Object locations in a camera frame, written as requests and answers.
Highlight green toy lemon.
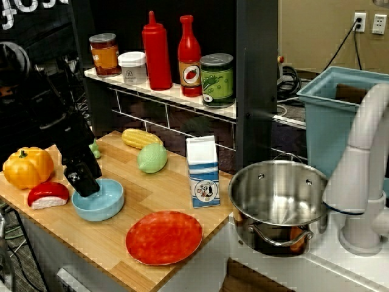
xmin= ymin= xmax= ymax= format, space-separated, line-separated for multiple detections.
xmin=137 ymin=142 xmax=168 ymax=175

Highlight yellow toy corn cob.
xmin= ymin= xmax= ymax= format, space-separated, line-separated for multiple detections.
xmin=121 ymin=128 xmax=164 ymax=150

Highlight wooden countertop board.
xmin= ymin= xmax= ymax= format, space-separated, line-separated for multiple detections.
xmin=0 ymin=130 xmax=233 ymax=292

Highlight green pea can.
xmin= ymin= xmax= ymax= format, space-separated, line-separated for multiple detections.
xmin=199 ymin=53 xmax=235 ymax=109

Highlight dark tiled backsplash panel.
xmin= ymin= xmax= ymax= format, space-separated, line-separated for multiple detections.
xmin=106 ymin=86 xmax=238 ymax=173

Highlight black cable bundle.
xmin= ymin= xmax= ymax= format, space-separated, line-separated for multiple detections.
xmin=277 ymin=64 xmax=302 ymax=96

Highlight black power cable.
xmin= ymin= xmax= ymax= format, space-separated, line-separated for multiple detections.
xmin=325 ymin=18 xmax=365 ymax=71

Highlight white wall power outlet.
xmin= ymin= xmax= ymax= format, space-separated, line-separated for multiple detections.
xmin=353 ymin=11 xmax=368 ymax=33

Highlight stainless steel pot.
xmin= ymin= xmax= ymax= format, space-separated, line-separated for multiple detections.
xmin=227 ymin=152 xmax=329 ymax=257

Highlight dark grey upright post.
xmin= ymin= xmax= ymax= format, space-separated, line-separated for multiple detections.
xmin=235 ymin=0 xmax=280 ymax=176

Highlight white toy sink unit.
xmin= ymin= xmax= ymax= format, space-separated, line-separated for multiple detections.
xmin=164 ymin=209 xmax=389 ymax=292

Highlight white floor cable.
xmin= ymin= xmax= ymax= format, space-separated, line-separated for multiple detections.
xmin=275 ymin=96 xmax=307 ymax=118

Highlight grey cabinet handle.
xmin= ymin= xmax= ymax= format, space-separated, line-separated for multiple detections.
xmin=56 ymin=266 xmax=92 ymax=292

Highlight red sauce bottle tomato label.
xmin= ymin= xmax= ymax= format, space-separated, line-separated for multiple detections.
xmin=177 ymin=15 xmax=203 ymax=98

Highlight blue white toy milk carton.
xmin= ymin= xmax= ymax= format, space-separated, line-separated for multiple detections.
xmin=185 ymin=135 xmax=221 ymax=209

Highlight black banner white letters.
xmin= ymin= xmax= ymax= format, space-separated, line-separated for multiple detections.
xmin=0 ymin=0 xmax=78 ymax=43

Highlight brown cardboard sheet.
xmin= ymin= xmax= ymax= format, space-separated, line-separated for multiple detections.
xmin=222 ymin=257 xmax=294 ymax=292

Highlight white kitchen shelf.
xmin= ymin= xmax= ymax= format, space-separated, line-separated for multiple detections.
xmin=83 ymin=66 xmax=238 ymax=124

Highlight white toy faucet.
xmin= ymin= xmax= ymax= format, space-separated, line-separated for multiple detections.
xmin=322 ymin=82 xmax=389 ymax=256

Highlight red ketchup squeeze bottle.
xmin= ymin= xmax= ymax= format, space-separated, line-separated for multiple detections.
xmin=142 ymin=10 xmax=173 ymax=91

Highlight red orange plate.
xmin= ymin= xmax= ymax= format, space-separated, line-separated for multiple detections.
xmin=125 ymin=210 xmax=204 ymax=266

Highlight orange labelled can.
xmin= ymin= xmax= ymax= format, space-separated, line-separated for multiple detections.
xmin=88 ymin=32 xmax=122 ymax=78

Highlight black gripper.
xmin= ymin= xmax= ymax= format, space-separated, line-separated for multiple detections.
xmin=55 ymin=109 xmax=103 ymax=198

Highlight white lidded jar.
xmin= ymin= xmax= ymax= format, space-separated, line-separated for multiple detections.
xmin=117 ymin=50 xmax=148 ymax=86

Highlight light blue bowl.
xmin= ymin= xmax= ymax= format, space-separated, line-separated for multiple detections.
xmin=71 ymin=178 xmax=126 ymax=222

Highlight light blue plastic bin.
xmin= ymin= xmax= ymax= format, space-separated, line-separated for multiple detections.
xmin=296 ymin=65 xmax=389 ymax=180

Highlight red white toy sushi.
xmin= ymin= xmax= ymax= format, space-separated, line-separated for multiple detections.
xmin=27 ymin=181 xmax=71 ymax=210

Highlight brown board in bin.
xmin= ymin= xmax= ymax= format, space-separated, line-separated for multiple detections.
xmin=335 ymin=82 xmax=369 ymax=106

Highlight yellow toy bell pepper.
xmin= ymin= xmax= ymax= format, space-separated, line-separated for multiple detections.
xmin=2 ymin=147 xmax=55 ymax=190

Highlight white wall socket plate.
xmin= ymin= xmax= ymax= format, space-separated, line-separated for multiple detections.
xmin=371 ymin=13 xmax=388 ymax=35

